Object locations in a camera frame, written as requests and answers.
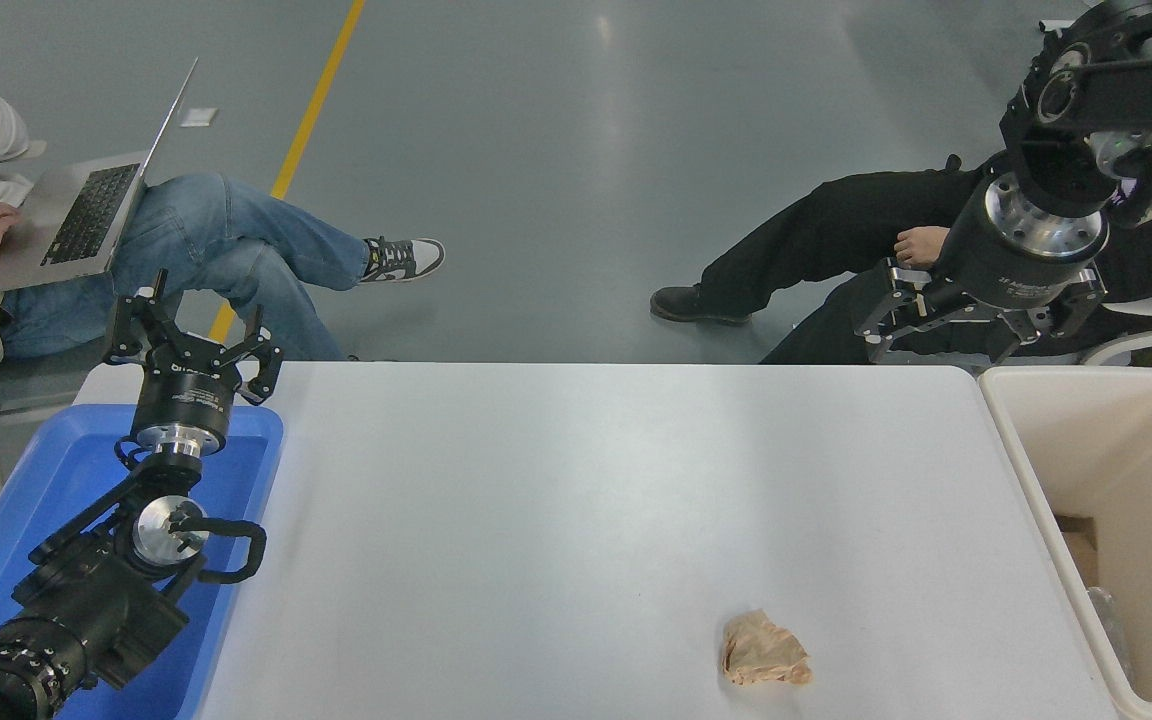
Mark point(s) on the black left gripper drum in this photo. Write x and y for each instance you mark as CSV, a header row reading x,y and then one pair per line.
x,y
186,395

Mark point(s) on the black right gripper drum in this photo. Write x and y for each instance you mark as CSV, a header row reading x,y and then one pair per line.
x,y
996,270

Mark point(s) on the tan paper ball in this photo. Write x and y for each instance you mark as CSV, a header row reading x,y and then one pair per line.
x,y
764,652

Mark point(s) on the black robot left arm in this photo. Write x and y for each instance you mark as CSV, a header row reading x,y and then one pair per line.
x,y
86,600

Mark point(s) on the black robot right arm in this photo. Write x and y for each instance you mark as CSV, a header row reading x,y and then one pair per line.
x,y
1136,90

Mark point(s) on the person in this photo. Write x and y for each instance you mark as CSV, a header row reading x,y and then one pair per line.
x,y
216,240
836,225

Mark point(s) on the grey white chair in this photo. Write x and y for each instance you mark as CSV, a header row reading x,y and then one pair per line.
x,y
31,380

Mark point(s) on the silver laptop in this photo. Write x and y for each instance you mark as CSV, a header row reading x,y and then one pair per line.
x,y
76,220

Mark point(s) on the blue plastic tray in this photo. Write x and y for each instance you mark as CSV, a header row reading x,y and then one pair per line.
x,y
46,480

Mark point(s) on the large pale bin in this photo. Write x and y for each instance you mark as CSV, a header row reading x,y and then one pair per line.
x,y
1151,480

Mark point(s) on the white paper scrap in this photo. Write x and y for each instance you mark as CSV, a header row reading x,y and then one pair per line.
x,y
198,117

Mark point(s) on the brown cardboard piece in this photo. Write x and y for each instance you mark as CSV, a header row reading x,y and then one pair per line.
x,y
1079,550

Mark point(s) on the clear plastic wrapper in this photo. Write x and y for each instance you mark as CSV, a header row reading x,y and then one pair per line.
x,y
1108,625

